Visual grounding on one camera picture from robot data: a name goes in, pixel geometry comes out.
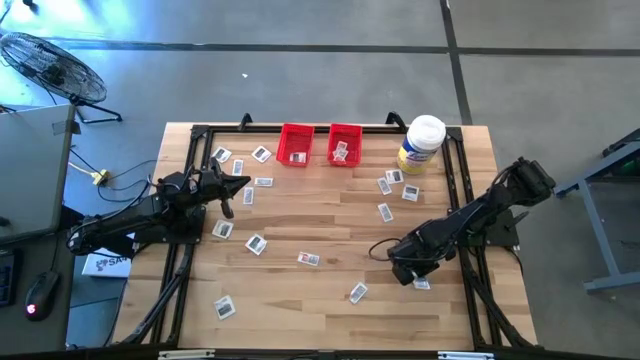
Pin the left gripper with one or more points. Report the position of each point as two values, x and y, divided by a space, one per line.
202 196

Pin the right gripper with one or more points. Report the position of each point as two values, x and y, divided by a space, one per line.
415 255

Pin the white square wipe packet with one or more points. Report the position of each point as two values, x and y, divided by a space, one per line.
410 193
221 154
224 307
223 229
261 154
256 244
394 176
422 285

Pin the white first aid packet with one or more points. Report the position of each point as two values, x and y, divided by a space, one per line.
340 156
297 157
341 146

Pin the packet with red print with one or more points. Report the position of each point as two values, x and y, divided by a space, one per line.
308 258

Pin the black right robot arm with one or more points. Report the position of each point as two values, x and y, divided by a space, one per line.
480 210

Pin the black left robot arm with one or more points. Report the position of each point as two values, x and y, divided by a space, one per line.
125 217

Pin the red plastic basket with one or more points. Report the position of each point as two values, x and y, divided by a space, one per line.
355 145
282 145

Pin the Lysol wipes canister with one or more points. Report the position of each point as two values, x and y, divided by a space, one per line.
422 137

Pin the yellow power plug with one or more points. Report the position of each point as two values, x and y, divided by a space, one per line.
101 177

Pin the white cardboard box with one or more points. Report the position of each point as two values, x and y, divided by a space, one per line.
107 265

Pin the black diagonal bar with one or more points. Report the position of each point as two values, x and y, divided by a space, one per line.
72 220

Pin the light grey desk top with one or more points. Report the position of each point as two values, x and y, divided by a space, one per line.
30 170

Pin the black floor fan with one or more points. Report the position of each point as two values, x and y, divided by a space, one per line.
52 71

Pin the black computer mouse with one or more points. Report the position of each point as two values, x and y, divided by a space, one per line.
42 295

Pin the black keyboard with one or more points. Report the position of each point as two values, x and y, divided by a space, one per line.
6 280

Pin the dark grey desk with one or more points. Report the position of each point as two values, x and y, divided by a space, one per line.
15 335

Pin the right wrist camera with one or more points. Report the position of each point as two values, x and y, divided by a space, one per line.
411 250

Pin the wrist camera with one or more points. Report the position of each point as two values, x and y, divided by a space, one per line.
206 181
411 250

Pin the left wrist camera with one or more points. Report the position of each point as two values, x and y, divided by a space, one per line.
206 181

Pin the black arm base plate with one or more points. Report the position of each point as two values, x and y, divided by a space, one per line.
502 232
190 235

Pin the silver edge bracket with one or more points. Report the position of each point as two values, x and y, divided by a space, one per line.
465 356
185 354

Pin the grey metal table frame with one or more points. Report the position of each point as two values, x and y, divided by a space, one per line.
597 235

